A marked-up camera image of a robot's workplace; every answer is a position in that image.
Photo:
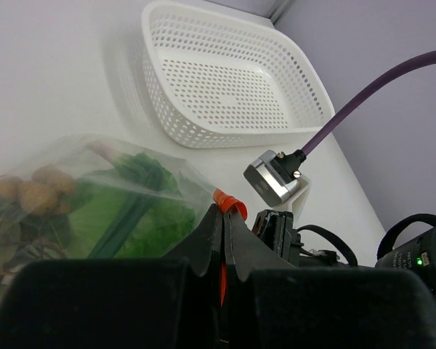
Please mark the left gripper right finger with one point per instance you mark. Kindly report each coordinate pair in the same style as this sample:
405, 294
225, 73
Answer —
274, 304

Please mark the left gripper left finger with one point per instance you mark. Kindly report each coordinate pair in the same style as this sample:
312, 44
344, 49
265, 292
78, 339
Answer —
168, 302

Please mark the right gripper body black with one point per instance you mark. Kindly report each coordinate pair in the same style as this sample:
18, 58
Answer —
276, 230

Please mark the clear zip bag orange seal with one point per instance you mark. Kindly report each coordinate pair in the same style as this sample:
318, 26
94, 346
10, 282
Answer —
77, 159

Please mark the green fake lettuce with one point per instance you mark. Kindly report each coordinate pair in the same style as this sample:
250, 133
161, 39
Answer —
99, 196

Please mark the brown fake longan bunch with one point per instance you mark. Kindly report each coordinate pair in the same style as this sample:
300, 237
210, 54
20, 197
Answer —
34, 217

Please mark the white perforated plastic basket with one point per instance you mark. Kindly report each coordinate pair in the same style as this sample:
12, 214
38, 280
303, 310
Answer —
217, 81

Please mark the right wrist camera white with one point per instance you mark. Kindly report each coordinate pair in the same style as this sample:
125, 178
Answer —
278, 181

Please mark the right aluminium frame post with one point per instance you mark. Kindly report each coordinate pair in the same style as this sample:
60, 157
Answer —
278, 9

